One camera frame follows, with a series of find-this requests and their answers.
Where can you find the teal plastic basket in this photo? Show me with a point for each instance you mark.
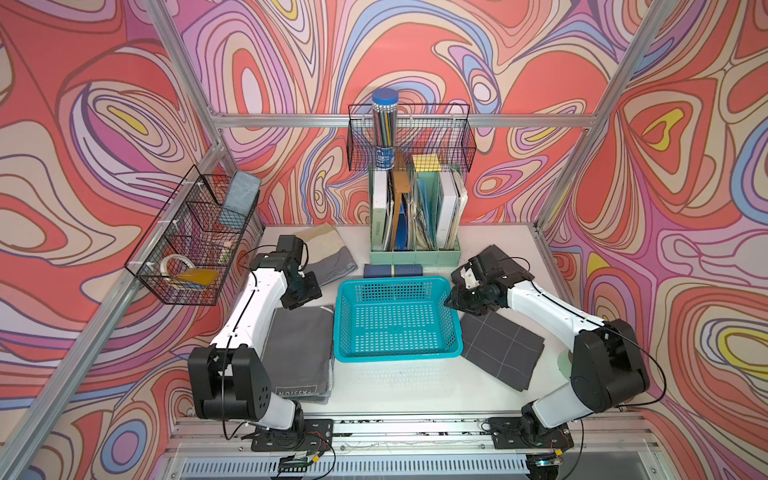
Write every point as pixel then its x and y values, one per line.
pixel 395 319

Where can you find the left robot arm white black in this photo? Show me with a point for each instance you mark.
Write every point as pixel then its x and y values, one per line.
pixel 228 379

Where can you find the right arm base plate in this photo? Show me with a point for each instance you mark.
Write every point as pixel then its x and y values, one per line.
pixel 521 432

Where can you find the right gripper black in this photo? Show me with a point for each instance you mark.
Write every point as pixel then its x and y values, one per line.
pixel 458 302

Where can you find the white book in organizer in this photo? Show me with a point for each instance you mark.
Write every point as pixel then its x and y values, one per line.
pixel 446 204

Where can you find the black wire basket wall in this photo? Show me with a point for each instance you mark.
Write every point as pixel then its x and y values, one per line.
pixel 440 128
pixel 193 223

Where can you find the navy folded cloth yellow stripe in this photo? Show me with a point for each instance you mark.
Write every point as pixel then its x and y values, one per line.
pixel 376 271

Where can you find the black wire basket left wall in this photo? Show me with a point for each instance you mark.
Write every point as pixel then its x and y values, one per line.
pixel 193 223

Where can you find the blue lidded pencil tube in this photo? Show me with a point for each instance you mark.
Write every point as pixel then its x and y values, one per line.
pixel 384 111

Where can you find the yellow sticky note block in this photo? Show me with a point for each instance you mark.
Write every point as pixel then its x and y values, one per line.
pixel 426 163

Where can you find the dark grey checked cloth front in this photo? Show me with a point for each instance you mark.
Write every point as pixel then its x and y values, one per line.
pixel 501 348

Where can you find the green pencil cup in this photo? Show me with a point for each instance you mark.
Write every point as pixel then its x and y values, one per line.
pixel 564 364

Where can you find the white tape roll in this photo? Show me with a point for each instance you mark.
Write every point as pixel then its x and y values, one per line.
pixel 173 264

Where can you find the black wire basket rear wall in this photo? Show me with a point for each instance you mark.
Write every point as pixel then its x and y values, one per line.
pixel 440 128

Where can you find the grey pillowcase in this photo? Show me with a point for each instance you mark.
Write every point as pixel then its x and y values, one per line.
pixel 299 353

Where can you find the beige grey folded cloth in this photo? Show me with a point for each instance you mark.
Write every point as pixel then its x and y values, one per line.
pixel 329 257

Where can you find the green desktop file organizer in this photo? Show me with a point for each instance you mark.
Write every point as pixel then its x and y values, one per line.
pixel 403 219

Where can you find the grey blue sponge block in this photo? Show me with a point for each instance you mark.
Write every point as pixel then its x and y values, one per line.
pixel 242 193

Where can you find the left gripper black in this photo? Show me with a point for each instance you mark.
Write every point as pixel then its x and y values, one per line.
pixel 313 290

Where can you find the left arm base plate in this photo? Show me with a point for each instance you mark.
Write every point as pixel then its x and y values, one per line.
pixel 313 436

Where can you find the yellow flat pad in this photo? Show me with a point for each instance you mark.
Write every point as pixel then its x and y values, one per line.
pixel 195 278

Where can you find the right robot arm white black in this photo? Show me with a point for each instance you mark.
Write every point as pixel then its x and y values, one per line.
pixel 607 366

